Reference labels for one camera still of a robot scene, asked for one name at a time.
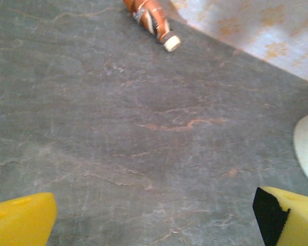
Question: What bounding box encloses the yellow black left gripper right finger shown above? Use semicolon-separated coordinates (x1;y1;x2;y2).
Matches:
253;186;308;246

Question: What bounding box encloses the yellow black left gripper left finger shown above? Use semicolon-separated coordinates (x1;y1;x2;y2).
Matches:
0;192;57;246

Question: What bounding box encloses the brown coffee bottle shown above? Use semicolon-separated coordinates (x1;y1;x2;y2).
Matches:
122;0;182;53

